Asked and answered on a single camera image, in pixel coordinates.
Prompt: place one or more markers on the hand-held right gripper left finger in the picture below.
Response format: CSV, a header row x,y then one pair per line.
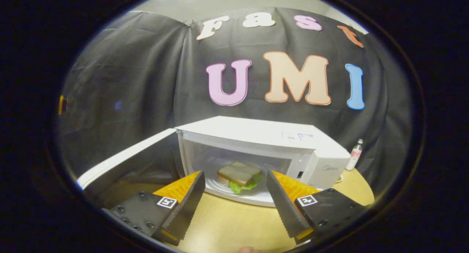
x,y
188,209

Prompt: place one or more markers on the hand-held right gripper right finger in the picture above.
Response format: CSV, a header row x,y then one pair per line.
x,y
282,209

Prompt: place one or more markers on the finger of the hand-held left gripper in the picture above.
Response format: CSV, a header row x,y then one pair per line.
x,y
62,105

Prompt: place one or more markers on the sandwich with lettuce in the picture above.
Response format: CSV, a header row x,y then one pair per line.
x,y
238,174

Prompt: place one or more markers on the white microwave oven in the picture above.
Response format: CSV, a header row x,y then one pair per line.
x,y
256,132

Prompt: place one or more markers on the black backdrop cloth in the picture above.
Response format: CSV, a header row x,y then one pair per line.
x,y
128,80

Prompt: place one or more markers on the small bottle with pink label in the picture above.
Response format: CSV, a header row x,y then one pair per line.
x,y
354,156

